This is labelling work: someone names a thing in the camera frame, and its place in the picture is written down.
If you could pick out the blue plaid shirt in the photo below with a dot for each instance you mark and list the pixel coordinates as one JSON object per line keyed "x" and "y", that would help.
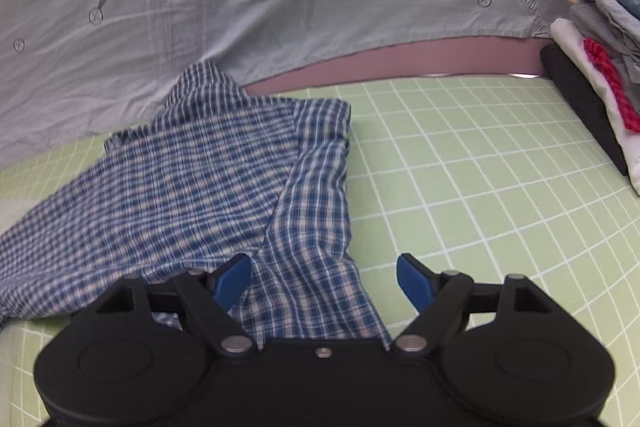
{"x": 218, "y": 172}

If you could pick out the grey folded garment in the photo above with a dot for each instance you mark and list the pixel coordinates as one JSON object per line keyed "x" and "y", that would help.
{"x": 616, "y": 28}

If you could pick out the black folded garment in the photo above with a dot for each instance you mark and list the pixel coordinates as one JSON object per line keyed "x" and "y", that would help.
{"x": 585, "y": 102}

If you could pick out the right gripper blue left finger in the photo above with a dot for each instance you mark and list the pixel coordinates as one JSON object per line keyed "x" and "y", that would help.
{"x": 228, "y": 283}

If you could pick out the white folded garment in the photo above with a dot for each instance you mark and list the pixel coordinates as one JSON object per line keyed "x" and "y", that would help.
{"x": 565, "y": 34}

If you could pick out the red checked folded garment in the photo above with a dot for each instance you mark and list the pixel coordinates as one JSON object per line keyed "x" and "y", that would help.
{"x": 602, "y": 62}

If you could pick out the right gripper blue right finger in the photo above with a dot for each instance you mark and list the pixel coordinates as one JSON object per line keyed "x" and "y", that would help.
{"x": 419, "y": 284}

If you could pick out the green grid cutting mat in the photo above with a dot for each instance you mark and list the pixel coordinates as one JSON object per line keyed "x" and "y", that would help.
{"x": 491, "y": 177}

